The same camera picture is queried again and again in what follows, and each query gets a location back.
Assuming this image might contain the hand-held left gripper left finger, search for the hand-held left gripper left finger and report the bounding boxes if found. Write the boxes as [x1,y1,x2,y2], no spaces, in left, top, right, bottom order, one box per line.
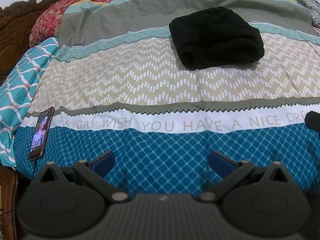
[39,150,127,204]

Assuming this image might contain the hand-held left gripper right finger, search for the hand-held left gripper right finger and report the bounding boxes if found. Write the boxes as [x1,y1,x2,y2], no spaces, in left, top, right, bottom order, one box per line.
[199,150,287,204]

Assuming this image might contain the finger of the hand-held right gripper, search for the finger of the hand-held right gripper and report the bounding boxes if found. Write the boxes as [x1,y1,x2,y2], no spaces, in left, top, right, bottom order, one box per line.
[304,111,320,131]

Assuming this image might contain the black pants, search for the black pants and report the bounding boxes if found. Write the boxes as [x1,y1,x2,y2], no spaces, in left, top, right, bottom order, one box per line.
[169,6,265,70]

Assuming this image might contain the black smartphone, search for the black smartphone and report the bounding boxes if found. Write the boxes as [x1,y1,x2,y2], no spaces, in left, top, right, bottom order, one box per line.
[29,106,55,161]

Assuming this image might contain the printed zigzag blanket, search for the printed zigzag blanket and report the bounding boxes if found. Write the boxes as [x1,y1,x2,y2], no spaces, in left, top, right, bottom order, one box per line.
[12,0,320,198]

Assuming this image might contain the teal wavy-pattern bedsheet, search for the teal wavy-pattern bedsheet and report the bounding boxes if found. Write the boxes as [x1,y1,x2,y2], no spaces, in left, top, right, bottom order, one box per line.
[0,37,60,167]

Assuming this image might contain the red floral patchwork quilt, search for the red floral patchwork quilt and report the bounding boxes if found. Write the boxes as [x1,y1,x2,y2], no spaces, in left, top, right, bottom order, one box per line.
[29,0,250,48]

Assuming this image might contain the carved wooden headboard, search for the carved wooden headboard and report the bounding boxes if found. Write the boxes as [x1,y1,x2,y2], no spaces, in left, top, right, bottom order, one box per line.
[0,0,64,85]

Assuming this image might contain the black charging cable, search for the black charging cable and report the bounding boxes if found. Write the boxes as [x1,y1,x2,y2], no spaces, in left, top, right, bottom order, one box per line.
[0,159,38,215]

